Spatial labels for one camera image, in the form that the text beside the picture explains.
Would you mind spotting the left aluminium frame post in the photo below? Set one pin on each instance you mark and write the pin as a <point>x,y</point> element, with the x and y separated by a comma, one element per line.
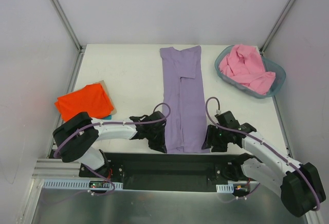
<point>69,29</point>

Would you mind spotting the white cable duct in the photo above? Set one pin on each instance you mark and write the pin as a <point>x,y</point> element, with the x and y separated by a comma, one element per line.
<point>67,184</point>
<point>225,188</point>

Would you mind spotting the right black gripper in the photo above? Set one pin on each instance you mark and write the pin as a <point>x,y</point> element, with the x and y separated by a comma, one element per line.
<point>212,137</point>

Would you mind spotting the aluminium rail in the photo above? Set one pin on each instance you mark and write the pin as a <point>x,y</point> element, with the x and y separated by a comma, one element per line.
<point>55,169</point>

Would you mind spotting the purple t shirt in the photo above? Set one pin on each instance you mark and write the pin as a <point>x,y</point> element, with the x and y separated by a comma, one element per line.
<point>183,92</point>

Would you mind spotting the aluminium frame post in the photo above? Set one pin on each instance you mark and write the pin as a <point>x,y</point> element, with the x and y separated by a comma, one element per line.
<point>277,25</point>
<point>69,29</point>

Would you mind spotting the left white cable duct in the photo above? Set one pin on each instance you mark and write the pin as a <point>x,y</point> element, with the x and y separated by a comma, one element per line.
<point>67,184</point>

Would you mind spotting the right white cable duct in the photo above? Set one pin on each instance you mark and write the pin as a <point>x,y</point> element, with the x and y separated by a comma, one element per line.
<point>225,188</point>

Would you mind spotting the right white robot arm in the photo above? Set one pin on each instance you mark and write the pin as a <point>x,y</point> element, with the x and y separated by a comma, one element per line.
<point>298,185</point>

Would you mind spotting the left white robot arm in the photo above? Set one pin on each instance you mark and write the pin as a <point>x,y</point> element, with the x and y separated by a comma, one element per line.
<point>75,138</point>

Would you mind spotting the pink t shirt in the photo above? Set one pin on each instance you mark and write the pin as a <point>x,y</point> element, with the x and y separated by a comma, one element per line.
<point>244,65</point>

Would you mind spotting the orange folded t shirt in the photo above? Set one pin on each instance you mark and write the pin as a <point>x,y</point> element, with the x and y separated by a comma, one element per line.
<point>91,99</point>

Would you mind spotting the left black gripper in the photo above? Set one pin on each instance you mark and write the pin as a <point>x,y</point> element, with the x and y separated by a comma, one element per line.
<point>156,137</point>

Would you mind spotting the teal folded t shirt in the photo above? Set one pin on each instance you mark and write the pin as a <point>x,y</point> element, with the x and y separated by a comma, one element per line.
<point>109,117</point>

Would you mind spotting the right aluminium frame post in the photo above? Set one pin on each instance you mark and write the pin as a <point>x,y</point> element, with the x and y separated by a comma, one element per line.
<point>277,25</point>

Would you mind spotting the blue plastic basket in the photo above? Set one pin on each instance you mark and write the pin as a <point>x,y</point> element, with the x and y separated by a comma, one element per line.
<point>269,66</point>

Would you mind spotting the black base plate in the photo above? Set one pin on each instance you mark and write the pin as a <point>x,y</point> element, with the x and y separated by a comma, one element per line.
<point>182,173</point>

